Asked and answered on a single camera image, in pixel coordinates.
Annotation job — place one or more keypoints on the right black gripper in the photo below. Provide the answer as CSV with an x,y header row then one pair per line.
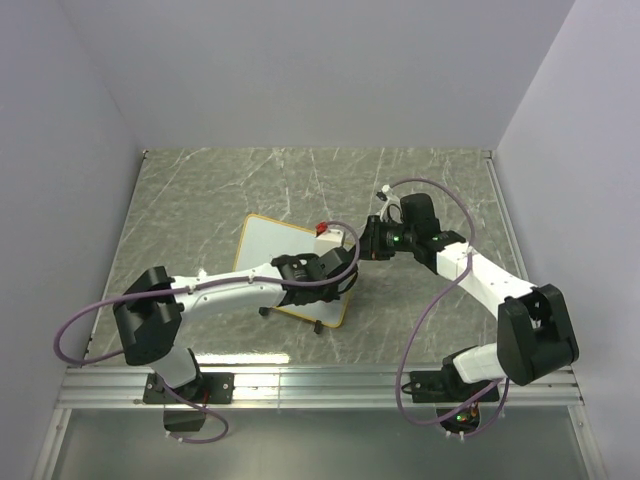
x,y
369,244

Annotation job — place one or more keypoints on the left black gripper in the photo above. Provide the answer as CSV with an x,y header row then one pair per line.
x,y
331,293

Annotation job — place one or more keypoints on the yellow framed whiteboard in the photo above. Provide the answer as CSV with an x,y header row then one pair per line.
x,y
263,239

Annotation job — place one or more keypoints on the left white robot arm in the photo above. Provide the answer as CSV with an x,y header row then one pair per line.
x,y
149,318

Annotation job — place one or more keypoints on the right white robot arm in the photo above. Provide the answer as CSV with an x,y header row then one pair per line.
x,y
535,336

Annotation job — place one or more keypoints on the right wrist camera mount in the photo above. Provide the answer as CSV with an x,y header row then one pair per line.
x,y
390,210

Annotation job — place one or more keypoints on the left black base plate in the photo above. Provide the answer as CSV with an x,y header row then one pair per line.
x,y
210,388

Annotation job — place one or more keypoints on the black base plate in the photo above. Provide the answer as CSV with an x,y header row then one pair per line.
x,y
210,388
430,385

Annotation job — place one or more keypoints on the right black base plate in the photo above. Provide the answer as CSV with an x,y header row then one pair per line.
x,y
430,385

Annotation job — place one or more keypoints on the aluminium mounting rail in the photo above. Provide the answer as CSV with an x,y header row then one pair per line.
x,y
289,386

